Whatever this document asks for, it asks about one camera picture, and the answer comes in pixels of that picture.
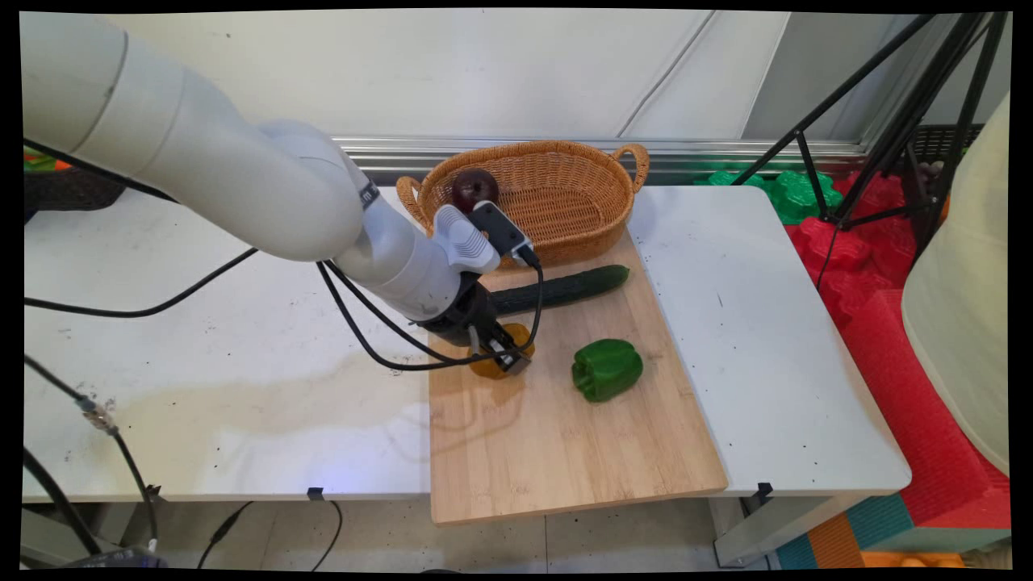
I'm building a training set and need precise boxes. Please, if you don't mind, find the white table leg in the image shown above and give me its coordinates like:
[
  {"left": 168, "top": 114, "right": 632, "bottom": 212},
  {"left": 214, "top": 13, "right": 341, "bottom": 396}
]
[{"left": 712, "top": 492, "right": 874, "bottom": 567}]

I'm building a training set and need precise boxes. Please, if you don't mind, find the black floor cable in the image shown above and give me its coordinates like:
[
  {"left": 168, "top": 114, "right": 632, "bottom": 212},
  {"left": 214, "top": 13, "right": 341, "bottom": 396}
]
[{"left": 196, "top": 500, "right": 345, "bottom": 571}]

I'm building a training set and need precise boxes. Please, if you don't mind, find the black cable with metal connector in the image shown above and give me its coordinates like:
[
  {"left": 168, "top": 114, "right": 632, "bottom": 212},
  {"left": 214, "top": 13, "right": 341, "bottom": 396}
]
[{"left": 23, "top": 353, "right": 161, "bottom": 559}]

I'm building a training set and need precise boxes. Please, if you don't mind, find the yellow orange toy pepper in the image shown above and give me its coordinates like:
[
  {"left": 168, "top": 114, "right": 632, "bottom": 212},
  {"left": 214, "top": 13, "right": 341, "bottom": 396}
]
[{"left": 467, "top": 322, "right": 537, "bottom": 381}]

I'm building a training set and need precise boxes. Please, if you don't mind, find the green toy bell pepper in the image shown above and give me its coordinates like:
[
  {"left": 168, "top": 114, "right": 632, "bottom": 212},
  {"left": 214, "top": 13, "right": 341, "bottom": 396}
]
[{"left": 571, "top": 338, "right": 645, "bottom": 403}]

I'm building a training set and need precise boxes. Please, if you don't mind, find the aluminium wall rail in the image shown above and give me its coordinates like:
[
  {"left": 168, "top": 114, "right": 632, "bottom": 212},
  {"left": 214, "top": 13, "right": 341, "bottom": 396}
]
[{"left": 332, "top": 136, "right": 876, "bottom": 176}]

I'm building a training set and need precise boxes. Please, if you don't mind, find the woven wicker basket with handles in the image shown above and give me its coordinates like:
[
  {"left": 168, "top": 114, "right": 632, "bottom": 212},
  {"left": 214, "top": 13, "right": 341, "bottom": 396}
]
[{"left": 395, "top": 140, "right": 651, "bottom": 270}]

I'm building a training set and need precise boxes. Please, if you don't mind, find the black and grey wrist camera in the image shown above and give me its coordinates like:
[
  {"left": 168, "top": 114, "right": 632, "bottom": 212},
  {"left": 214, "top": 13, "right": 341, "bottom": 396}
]
[{"left": 466, "top": 199, "right": 542, "bottom": 270}]

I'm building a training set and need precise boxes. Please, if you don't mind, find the black wire basket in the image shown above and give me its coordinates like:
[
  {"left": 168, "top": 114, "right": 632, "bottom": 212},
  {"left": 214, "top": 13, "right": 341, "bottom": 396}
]
[{"left": 910, "top": 123, "right": 985, "bottom": 175}]

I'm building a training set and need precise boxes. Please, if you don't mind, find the beige fabric cover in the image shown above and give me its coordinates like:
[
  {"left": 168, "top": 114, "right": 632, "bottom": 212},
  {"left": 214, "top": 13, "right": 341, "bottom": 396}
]
[{"left": 899, "top": 90, "right": 1012, "bottom": 479}]

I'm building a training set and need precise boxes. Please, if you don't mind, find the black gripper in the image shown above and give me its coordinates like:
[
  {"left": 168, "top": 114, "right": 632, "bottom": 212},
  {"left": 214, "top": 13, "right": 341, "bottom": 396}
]
[{"left": 416, "top": 276, "right": 533, "bottom": 378}]

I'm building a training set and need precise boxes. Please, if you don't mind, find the green foam puzzle mat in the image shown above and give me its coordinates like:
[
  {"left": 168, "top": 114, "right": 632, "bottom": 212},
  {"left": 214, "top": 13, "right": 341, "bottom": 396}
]
[{"left": 694, "top": 169, "right": 845, "bottom": 226}]

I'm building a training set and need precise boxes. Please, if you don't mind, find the red foam puzzle mat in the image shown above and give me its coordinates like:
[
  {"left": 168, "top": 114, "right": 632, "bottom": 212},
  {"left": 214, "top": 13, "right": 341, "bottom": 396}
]
[{"left": 784, "top": 172, "right": 1011, "bottom": 530}]

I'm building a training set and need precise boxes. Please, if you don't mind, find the dark woven storage basket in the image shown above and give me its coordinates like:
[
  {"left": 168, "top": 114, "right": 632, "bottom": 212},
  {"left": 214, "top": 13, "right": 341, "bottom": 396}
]
[{"left": 23, "top": 158, "right": 128, "bottom": 214}]

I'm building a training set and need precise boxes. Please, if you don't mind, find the dark red toy apple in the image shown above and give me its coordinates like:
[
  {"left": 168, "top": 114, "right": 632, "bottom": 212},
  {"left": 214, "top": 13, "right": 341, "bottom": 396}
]
[{"left": 451, "top": 168, "right": 501, "bottom": 214}]

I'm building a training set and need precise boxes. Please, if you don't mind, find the teal and orange foam mat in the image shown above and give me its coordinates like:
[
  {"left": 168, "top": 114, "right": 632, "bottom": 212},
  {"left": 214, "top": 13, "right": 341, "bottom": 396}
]
[{"left": 773, "top": 492, "right": 1011, "bottom": 570}]

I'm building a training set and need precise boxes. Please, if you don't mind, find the dark green toy cucumber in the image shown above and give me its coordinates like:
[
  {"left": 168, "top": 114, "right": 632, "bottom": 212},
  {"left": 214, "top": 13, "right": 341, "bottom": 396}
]
[{"left": 487, "top": 265, "right": 631, "bottom": 317}]

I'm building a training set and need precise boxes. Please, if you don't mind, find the wooden cutting board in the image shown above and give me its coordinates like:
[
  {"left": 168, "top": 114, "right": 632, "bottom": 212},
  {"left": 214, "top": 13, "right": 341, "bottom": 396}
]
[{"left": 424, "top": 228, "right": 730, "bottom": 526}]

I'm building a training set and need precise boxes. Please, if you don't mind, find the black tripod stand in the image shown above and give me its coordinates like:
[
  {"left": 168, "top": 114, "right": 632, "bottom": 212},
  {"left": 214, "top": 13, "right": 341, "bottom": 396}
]
[{"left": 730, "top": 12, "right": 1010, "bottom": 235}]

